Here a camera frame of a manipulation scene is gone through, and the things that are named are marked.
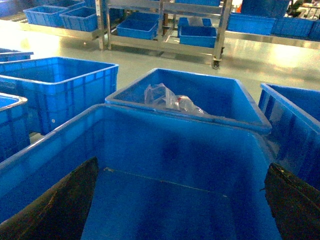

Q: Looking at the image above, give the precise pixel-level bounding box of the blue target bin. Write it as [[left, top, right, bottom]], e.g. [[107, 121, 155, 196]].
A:
[[0, 104, 281, 240]]

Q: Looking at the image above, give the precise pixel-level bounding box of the wheeled steel cart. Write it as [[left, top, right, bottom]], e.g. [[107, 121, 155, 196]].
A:
[[95, 0, 232, 69]]

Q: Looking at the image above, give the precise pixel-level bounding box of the blue bin with plastic bag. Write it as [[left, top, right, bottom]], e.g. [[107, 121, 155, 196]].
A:
[[105, 68, 272, 135]]

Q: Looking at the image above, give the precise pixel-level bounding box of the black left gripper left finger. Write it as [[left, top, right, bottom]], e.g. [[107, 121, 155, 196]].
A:
[[0, 157, 99, 240]]

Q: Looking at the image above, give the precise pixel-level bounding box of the blue bin right edge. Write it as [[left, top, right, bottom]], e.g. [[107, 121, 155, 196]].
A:
[[258, 83, 320, 189]]

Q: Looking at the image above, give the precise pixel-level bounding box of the clear plastic bag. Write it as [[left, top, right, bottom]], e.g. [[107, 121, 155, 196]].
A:
[[144, 83, 209, 117]]

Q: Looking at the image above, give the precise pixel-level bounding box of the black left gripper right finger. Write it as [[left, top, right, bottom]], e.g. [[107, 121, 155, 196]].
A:
[[263, 162, 320, 240]]

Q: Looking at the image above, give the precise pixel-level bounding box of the large blue crate left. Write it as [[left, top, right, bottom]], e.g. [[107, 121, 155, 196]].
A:
[[0, 56, 119, 135]]

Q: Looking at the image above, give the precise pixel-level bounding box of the blue bin far left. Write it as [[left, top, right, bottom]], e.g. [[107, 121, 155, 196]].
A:
[[0, 92, 30, 162]]

